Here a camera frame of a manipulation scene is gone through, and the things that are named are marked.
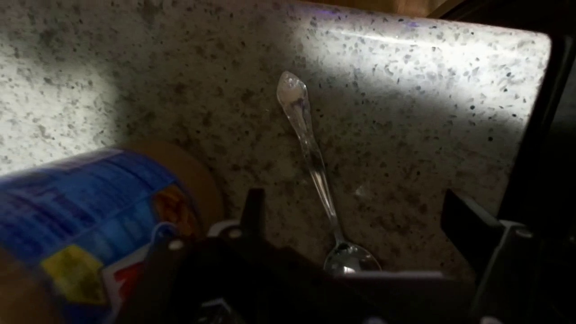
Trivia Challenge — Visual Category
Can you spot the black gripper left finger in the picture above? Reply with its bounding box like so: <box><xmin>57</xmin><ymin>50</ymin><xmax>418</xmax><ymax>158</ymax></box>
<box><xmin>240</xmin><ymin>187</ymin><xmax>267</xmax><ymax>239</ymax></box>

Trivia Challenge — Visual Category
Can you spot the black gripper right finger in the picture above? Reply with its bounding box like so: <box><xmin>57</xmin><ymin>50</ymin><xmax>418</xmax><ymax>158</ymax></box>
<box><xmin>440</xmin><ymin>187</ymin><xmax>530</xmax><ymax>324</ymax></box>

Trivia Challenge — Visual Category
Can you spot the silver spoon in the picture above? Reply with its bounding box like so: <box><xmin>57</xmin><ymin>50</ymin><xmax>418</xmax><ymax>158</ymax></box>
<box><xmin>276</xmin><ymin>70</ymin><xmax>384</xmax><ymax>277</ymax></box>

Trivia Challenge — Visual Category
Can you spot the peanut butter jar blue label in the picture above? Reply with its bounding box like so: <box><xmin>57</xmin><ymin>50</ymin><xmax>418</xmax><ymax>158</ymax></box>
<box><xmin>0</xmin><ymin>140</ymin><xmax>228</xmax><ymax>324</ymax></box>

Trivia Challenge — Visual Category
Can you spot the black electric stove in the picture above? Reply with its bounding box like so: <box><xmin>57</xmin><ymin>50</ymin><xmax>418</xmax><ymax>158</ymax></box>
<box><xmin>431</xmin><ymin>0</ymin><xmax>576</xmax><ymax>324</ymax></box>

